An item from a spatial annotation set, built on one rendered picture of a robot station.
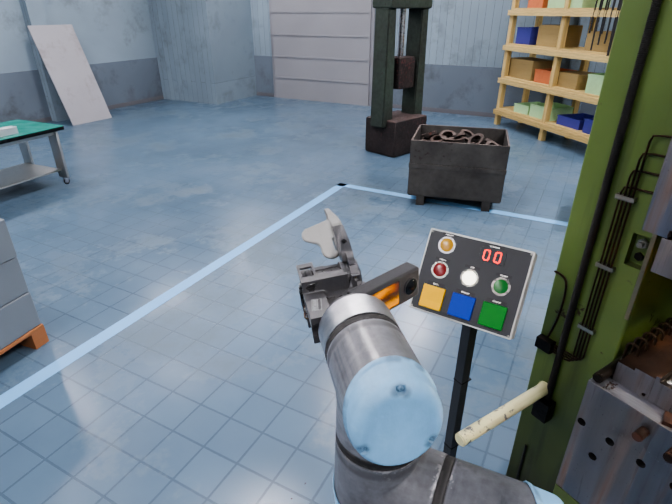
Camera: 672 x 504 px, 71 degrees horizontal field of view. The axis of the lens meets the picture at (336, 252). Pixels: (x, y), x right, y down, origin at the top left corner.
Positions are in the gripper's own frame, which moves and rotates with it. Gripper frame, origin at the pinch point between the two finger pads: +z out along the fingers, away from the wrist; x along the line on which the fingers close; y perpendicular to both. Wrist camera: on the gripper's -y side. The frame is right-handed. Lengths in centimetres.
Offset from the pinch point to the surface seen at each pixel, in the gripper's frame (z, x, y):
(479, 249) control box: 58, 38, -56
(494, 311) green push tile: 45, 53, -54
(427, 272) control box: 64, 46, -40
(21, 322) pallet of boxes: 201, 106, 159
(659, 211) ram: 22, 17, -83
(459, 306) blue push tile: 52, 54, -46
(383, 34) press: 567, -8, -186
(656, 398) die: 11, 67, -83
